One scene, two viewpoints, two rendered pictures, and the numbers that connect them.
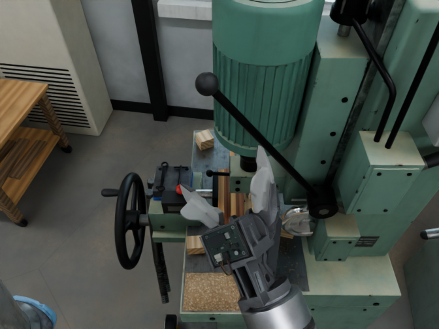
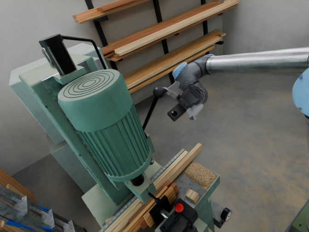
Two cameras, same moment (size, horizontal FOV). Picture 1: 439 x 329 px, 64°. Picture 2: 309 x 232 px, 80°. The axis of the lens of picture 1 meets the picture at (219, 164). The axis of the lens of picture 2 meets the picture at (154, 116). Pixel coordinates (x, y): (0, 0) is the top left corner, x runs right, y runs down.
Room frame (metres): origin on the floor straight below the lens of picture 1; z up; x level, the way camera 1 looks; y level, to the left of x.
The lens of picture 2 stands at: (0.70, 0.38, 1.67)
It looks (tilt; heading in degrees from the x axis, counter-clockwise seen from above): 35 degrees down; 236
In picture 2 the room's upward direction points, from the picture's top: 17 degrees counter-clockwise
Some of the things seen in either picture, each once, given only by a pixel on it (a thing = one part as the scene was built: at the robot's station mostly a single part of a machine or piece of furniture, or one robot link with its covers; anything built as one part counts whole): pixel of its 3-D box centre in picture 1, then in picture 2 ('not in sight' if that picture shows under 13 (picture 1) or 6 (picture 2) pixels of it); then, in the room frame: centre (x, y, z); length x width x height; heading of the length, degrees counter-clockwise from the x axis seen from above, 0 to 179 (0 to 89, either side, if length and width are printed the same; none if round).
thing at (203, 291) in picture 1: (213, 288); (198, 172); (0.31, 0.01, 0.92); 0.14 x 0.09 x 0.04; 90
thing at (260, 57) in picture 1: (260, 68); (111, 128); (0.56, -0.08, 1.35); 0.18 x 0.18 x 0.31
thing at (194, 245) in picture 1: (195, 245); (191, 196); (0.42, 0.06, 0.92); 0.04 x 0.04 x 0.03; 5
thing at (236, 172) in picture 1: (257, 177); (139, 183); (0.56, -0.10, 1.03); 0.14 x 0.07 x 0.09; 90
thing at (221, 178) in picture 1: (221, 200); (160, 206); (0.55, 0.00, 0.94); 0.16 x 0.02 x 0.08; 0
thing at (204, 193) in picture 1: (204, 194); (165, 214); (0.56, 0.04, 0.95); 0.09 x 0.07 x 0.09; 0
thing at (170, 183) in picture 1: (174, 187); (180, 223); (0.55, 0.12, 0.99); 0.13 x 0.11 x 0.06; 0
